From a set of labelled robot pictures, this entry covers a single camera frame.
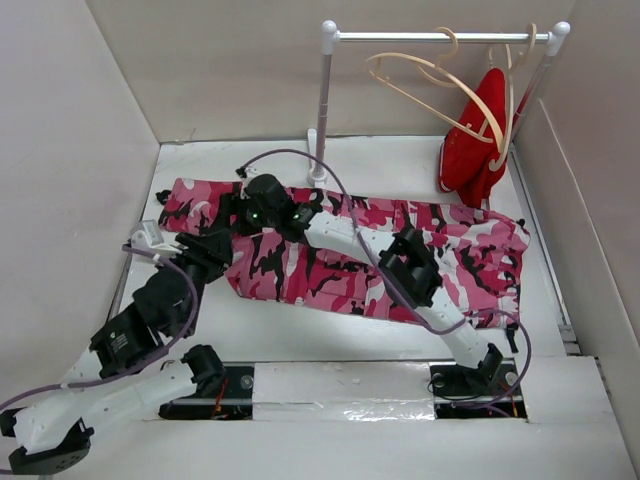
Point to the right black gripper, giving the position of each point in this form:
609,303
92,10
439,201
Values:
245,199

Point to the beige hanger with red garment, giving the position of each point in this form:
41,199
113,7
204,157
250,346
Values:
512,63

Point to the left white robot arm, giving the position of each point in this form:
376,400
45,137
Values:
53,424

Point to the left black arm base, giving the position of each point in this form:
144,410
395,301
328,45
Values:
232,401

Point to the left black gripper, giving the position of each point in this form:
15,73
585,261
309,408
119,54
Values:
213,251

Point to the pink camouflage trousers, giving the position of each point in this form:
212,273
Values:
479,253

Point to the red shorts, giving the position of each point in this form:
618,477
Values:
464,160

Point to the white clothes rack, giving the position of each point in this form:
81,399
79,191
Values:
331,36

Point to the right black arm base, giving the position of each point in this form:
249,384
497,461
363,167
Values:
455,397

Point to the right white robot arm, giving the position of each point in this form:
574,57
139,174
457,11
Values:
408,269

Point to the empty beige wooden hanger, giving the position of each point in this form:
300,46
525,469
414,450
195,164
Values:
440,85

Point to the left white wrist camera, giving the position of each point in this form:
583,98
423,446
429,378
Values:
147,236

